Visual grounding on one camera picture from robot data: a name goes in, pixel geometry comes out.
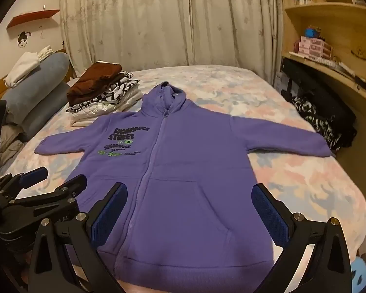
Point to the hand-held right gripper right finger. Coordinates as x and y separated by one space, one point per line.
270 216

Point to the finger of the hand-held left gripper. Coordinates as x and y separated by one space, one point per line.
70 188
33 175

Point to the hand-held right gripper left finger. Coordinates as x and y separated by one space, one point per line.
108 216

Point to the purple zip hoodie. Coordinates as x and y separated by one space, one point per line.
177 158

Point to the stack of folded clothes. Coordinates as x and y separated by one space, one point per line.
109 96

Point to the grey crumpled cloth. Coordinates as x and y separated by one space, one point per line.
9 143

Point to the pastel patterned bed blanket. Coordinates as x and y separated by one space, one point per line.
292 174

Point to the blue-grey pillow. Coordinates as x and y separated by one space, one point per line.
45 113
48 76

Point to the white shiny folded garment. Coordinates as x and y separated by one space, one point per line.
91 114

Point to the zebra patterned cloth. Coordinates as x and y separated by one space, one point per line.
315 122

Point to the light blue plastic stool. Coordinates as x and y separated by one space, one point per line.
359 276

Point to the white folded cloth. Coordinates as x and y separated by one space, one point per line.
21 68

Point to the brown folded garment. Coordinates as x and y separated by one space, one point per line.
91 81

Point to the striped white cloth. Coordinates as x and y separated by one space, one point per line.
45 53

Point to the pink storage boxes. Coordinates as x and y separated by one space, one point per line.
315 48

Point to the brown paper envelope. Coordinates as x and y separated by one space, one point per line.
360 53

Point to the blue toy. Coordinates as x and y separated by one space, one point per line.
313 33

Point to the beige floral curtain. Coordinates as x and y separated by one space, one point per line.
170 21

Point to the wooden desk shelf unit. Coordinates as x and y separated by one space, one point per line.
338 21

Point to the cartoon face wall sticker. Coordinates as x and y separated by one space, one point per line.
23 40

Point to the red wall shelf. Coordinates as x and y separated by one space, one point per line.
30 17

